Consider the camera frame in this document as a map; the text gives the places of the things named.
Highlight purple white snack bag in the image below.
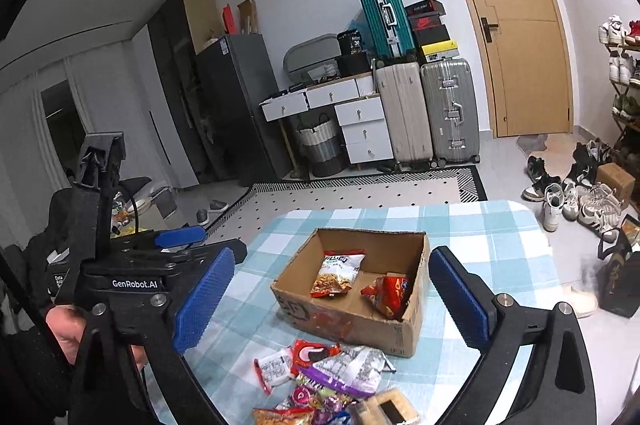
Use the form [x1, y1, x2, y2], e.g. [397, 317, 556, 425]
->
[299, 346, 396, 399]

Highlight left hand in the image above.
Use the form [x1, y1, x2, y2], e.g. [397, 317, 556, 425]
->
[46, 305, 86, 364]

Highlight dotted beige rug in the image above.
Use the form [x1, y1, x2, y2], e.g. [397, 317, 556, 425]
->
[206, 165, 487, 244]

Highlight plaid teal tablecloth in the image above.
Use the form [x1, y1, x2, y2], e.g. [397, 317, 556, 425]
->
[184, 200, 560, 424]

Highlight red chip snack bag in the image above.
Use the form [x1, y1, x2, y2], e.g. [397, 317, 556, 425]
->
[360, 273, 409, 320]

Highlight white barcode snack packet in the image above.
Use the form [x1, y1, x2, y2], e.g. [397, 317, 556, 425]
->
[253, 347, 293, 395]

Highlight white red noodle snack bag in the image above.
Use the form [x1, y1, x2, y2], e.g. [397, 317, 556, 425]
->
[309, 249, 366, 298]

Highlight red pink snack packet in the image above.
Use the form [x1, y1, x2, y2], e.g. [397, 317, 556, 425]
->
[291, 339, 341, 376]

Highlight beige cracker packet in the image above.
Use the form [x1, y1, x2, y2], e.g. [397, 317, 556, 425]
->
[350, 388, 421, 425]

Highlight pink candy snack bag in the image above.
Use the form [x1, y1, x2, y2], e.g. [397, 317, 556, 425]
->
[276, 373, 355, 424]

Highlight woven laundry basket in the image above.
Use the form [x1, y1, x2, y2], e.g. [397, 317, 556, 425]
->
[295, 113, 348, 178]

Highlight orange snack packet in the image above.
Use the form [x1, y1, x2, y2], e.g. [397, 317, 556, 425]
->
[252, 408, 314, 425]

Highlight black tote bag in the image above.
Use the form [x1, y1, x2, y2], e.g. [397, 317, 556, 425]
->
[598, 215, 640, 319]

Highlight dark grey refrigerator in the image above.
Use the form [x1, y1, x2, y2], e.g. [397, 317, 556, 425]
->
[196, 34, 292, 186]

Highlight white drawer desk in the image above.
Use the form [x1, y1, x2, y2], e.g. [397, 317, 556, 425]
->
[260, 72, 394, 166]

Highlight small brown cardboard box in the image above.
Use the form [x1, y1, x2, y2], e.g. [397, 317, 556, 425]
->
[597, 163, 636, 208]

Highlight black tall cabinet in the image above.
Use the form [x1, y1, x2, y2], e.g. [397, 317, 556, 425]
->
[146, 0, 224, 184]

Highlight grey oval mirror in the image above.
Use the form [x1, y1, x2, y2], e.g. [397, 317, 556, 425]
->
[283, 34, 342, 84]

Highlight silver suitcase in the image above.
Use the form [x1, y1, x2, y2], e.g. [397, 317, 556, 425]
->
[420, 58, 480, 166]

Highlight beige suitcase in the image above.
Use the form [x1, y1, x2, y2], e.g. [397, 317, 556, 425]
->
[374, 62, 435, 164]

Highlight teal suitcase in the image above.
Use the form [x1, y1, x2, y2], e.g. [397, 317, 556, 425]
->
[360, 0, 416, 62]

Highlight stacked shoe boxes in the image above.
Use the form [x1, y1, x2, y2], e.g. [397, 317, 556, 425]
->
[405, 0, 460, 64]

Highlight shoe rack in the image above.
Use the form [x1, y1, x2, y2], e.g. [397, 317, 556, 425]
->
[598, 14, 639, 180]

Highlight wooden door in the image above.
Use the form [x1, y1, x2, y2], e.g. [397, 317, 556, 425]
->
[466, 0, 573, 137]

